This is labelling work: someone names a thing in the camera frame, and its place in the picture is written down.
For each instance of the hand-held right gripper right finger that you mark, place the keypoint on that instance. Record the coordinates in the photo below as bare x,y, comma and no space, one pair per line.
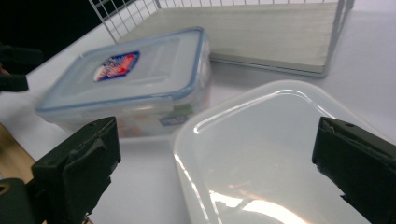
361,161

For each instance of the white translucent plastic container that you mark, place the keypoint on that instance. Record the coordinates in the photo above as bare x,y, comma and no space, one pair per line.
249,155

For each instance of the wooden table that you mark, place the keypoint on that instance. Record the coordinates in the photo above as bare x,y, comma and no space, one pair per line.
12,155

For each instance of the blue-lidded plastic food container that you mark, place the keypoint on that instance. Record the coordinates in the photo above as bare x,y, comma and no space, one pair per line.
149,77

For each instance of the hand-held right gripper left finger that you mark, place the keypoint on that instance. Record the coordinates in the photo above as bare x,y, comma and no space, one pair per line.
77,174

